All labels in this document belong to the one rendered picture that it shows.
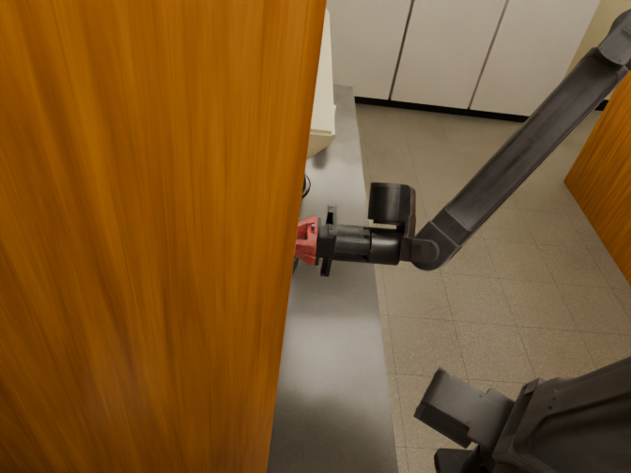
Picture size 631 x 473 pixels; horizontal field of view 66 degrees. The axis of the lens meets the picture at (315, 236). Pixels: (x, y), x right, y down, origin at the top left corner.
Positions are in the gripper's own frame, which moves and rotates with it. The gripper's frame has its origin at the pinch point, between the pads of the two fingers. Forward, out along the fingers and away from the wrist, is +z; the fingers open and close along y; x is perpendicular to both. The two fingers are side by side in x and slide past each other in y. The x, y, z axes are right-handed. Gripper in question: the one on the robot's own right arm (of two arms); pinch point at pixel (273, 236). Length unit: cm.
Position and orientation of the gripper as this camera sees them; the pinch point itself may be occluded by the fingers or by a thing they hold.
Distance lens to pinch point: 76.3
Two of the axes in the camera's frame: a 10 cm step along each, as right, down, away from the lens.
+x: -0.1, 7.2, -6.9
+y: 1.1, -6.9, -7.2
